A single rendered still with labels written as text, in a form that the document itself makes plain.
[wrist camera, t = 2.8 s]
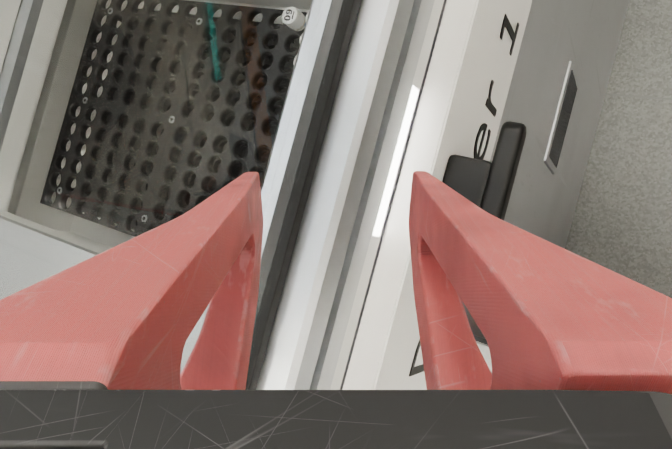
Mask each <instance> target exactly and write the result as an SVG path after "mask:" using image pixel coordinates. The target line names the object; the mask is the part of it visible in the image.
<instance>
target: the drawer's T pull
mask: <svg viewBox="0 0 672 449"><path fill-rule="evenodd" d="M525 138H526V126H525V125H524V124H522V123H517V122H511V121H508V122H505V123H504V124H503V125H502V128H501V130H500V134H499V138H498V142H497V146H496V149H495V153H494V157H493V161H492V163H491V162H489V161H486V160H481V159H476V158H471V157H466V156H461V155H456V154H455V155H451V156H450V157H449V159H448V162H447V166H446V170H445V173H444V177H443V181H442V182H443V183H444V184H446V185H447V186H449V187H450V188H452V189H453V190H455V191H456V192H458V193H459V194H461V195H462V196H464V197H465V198H466V199H468V200H469V201H471V202H472V203H474V204H475V205H477V206H478V207H480V208H481V209H483V210H484V211H486V212H488V213H489V214H491V215H493V216H495V217H497V218H499V219H501V220H503V221H504V218H505V214H506V210H507V207H508V203H509V199H510V195H511V191H512V188H513V184H514V180H515V176H516V172H517V169H518V165H519V161H520V157H521V153H522V150H523V146H524V142H525Z"/></svg>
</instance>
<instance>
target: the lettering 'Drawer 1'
mask: <svg viewBox="0 0 672 449"><path fill-rule="evenodd" d="M505 27H506V29H507V31H508V33H509V35H510V37H511V39H512V45H511V49H510V53H509V54H510V56H511V55H512V51H513V48H514V44H515V40H516V36H517V32H518V29H519V23H518V22H517V26H516V30H515V33H514V30H513V28H512V26H511V24H510V22H509V19H508V17H507V15H506V14H505V16H504V19H503V24H502V28H501V33H500V38H501V39H502V38H503V33H504V29H505ZM493 84H494V81H493V80H491V84H490V88H489V96H488V98H487V100H486V104H485V105H486V107H487V108H488V109H489V111H490V112H491V113H492V114H493V116H494V117H495V116H496V112H497V110H496V108H495V107H494V106H493V104H492V102H491V91H492V87H493ZM486 129H487V124H486V123H483V124H482V125H481V126H480V128H479V131H478V133H477V137H476V141H475V145H474V158H476V159H481V160H483V158H484V156H485V154H486V150H487V147H488V143H489V138H490V133H491V131H490V129H489V130H488V136H487V141H486V145H485V148H484V151H483V153H482V155H481V156H480V152H481V148H482V144H483V141H484V137H485V133H486ZM483 130H484V131H483ZM482 131H483V135H482V139H481V142H480V146H479V150H478V154H477V144H478V140H479V136H480V134H481V132H482ZM479 156H480V157H479ZM420 346H421V343H420V340H419V342H418V345H417V348H416V351H415V355H414V358H413V362H412V366H411V370H410V374H409V376H413V375H415V374H418V373H421V372H423V371H424V365H423V364H422V365H419V366H416V367H414V366H415V362H416V359H417V355H418V352H419V348H420Z"/></svg>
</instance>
